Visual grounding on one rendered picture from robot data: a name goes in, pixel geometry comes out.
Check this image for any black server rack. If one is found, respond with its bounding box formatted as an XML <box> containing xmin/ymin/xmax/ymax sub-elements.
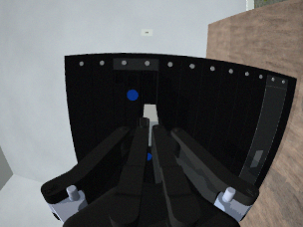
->
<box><xmin>65</xmin><ymin>53</ymin><xmax>297</xmax><ymax>189</ymax></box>

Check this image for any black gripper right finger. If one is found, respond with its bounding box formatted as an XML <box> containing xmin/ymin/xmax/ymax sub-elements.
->
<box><xmin>150</xmin><ymin>105</ymin><xmax>260</xmax><ymax>227</ymax></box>

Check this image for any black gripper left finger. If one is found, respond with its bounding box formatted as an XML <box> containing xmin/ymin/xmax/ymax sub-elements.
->
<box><xmin>41</xmin><ymin>105</ymin><xmax>151</xmax><ymax>227</ymax></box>

